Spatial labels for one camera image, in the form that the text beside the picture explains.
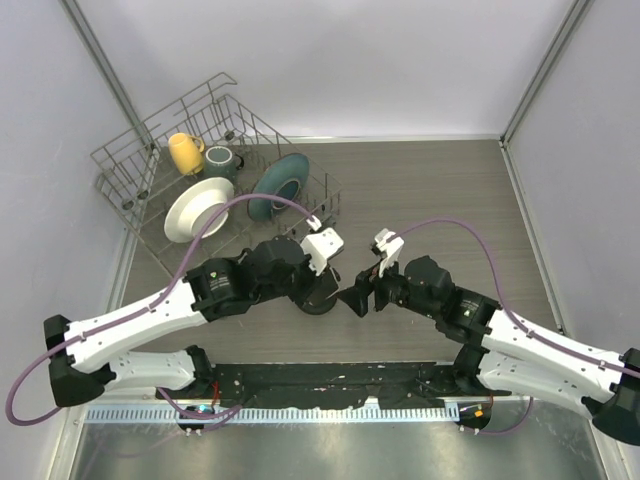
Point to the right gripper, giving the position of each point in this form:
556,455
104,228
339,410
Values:
358,294

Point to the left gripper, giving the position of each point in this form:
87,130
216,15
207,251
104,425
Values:
313,281

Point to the black phone stand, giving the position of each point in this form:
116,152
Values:
318,309

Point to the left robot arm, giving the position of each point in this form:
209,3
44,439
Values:
99,354

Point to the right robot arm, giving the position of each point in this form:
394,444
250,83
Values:
504,352

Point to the blue ceramic plate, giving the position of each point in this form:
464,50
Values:
285,178

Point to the white plate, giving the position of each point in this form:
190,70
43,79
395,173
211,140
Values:
193,208

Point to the dark grey mug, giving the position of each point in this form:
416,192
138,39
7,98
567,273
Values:
220,161

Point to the yellow mug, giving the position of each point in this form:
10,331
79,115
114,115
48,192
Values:
187,153

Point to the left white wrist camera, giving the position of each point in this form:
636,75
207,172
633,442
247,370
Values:
321,244

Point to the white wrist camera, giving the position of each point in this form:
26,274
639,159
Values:
387,246
321,244

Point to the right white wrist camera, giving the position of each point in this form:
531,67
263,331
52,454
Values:
387,246

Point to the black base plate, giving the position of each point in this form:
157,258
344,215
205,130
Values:
333,385

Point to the white slotted cable duct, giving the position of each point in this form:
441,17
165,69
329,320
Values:
369,413

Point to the grey wire dish rack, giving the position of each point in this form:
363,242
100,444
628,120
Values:
168,177

